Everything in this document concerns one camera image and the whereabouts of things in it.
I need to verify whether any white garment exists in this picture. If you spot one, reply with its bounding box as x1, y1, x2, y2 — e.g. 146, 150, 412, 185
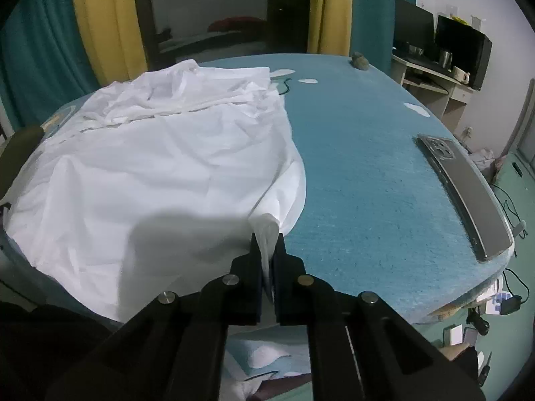
3, 60, 307, 322

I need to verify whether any teal cartoon bed sheet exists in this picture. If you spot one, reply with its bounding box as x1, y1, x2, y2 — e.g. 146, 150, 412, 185
37, 51, 517, 401

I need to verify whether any smartphone in clear case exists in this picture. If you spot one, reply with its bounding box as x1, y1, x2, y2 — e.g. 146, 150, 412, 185
417, 134, 513, 263

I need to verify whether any white desk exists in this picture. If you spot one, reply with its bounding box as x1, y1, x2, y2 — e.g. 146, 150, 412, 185
390, 55, 475, 133

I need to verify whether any small grey plush toy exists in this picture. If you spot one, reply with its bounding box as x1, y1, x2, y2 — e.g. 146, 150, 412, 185
351, 52, 370, 71

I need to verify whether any white mug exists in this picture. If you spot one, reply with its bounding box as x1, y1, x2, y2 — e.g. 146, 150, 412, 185
452, 66, 470, 85

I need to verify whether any left teal curtain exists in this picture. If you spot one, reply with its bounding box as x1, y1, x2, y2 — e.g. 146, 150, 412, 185
1, 0, 100, 130

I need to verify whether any teal curtain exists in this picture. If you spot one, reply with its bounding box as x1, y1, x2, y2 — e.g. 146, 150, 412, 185
1, 0, 100, 130
350, 0, 416, 74

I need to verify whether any black monitor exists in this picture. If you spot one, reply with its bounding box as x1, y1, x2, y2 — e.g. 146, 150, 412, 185
393, 0, 434, 59
434, 15, 493, 91

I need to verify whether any dark window glass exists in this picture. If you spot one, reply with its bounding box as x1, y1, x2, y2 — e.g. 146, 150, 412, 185
135, 0, 310, 71

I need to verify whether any right yellow curtain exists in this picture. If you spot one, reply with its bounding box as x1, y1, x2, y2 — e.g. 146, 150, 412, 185
307, 0, 353, 56

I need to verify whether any yellow curtain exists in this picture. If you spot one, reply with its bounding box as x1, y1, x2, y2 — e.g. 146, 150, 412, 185
73, 0, 148, 86
307, 0, 353, 56

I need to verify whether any right teal curtain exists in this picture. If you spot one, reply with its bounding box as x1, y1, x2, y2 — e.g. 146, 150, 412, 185
350, 0, 416, 74

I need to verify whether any left yellow curtain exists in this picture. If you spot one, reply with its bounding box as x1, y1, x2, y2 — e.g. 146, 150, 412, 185
73, 0, 148, 86

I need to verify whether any black cable on floor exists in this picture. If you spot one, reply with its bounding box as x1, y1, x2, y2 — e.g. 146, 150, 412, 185
491, 181, 530, 302

